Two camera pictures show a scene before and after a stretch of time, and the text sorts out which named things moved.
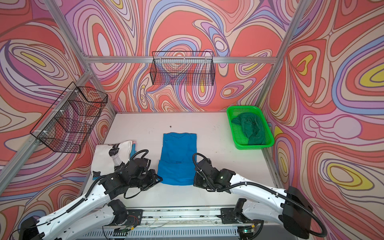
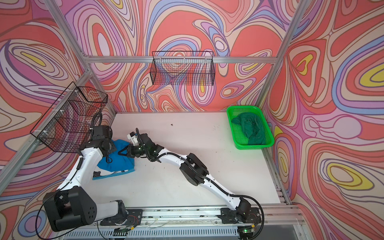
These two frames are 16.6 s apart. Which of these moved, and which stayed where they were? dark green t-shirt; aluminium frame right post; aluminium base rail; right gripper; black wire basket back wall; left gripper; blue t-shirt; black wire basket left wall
Moved: left gripper; right gripper; blue t-shirt
Stayed: black wire basket left wall; aluminium base rail; dark green t-shirt; black wire basket back wall; aluminium frame right post
